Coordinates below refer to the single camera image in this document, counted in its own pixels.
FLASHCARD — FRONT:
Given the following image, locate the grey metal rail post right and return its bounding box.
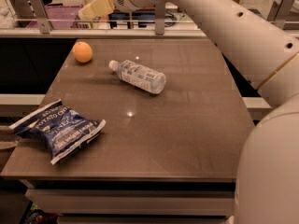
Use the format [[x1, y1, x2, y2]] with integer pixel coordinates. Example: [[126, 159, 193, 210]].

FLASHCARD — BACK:
[[267, 0, 299, 30]]

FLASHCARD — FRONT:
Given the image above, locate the grey metal rail post left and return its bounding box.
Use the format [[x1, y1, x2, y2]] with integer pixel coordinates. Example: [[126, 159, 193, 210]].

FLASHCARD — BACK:
[[30, 0, 51, 34]]

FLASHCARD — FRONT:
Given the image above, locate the blue potato chips bag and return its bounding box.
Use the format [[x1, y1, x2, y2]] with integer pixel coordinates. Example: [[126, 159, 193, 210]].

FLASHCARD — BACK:
[[9, 99, 107, 165]]

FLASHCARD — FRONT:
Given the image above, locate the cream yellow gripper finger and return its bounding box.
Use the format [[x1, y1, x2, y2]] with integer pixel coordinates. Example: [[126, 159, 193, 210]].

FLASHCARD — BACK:
[[78, 0, 115, 21]]

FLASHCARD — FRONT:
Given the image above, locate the clear plastic water bottle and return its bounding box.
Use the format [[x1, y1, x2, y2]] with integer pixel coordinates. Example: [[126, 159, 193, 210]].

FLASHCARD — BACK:
[[108, 60, 166, 94]]

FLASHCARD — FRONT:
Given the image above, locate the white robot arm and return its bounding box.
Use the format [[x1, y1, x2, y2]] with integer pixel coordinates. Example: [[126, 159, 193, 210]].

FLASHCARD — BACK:
[[114, 0, 299, 224]]

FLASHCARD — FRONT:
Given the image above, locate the purple plastic crate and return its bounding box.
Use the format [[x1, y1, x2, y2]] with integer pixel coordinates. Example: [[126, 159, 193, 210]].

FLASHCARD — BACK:
[[26, 4, 85, 30]]

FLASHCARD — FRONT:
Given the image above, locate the grey metal rail post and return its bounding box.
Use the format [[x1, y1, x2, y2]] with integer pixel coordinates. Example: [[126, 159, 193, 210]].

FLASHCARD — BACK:
[[30, 0, 51, 34], [155, 1, 165, 35], [267, 0, 299, 30]]

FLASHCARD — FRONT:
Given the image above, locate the orange fruit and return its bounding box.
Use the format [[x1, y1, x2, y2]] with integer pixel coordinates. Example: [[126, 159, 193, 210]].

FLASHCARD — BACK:
[[72, 42, 93, 63]]

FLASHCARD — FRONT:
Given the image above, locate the grey metal rail post middle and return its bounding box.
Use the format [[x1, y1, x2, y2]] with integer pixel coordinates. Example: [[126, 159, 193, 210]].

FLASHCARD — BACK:
[[155, 1, 165, 35]]

